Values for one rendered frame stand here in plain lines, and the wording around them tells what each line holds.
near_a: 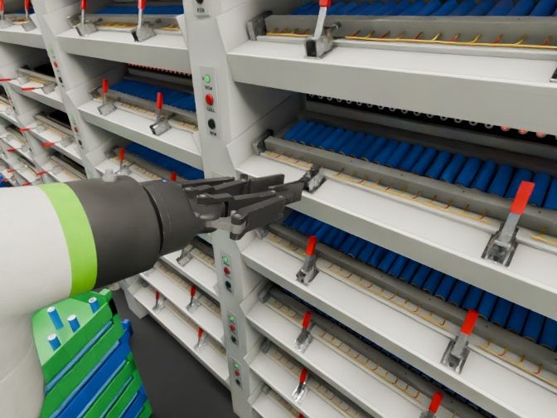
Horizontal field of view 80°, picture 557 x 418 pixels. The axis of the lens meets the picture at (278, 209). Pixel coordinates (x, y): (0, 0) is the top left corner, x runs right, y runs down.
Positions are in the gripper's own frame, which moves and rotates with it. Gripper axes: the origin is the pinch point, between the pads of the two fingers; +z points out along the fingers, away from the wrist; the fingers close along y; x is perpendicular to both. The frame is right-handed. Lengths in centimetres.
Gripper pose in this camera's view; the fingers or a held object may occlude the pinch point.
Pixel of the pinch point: (276, 190)
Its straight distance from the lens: 46.9
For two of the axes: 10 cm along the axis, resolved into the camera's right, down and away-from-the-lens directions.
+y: 7.6, 3.3, -5.6
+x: 1.4, -9.2, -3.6
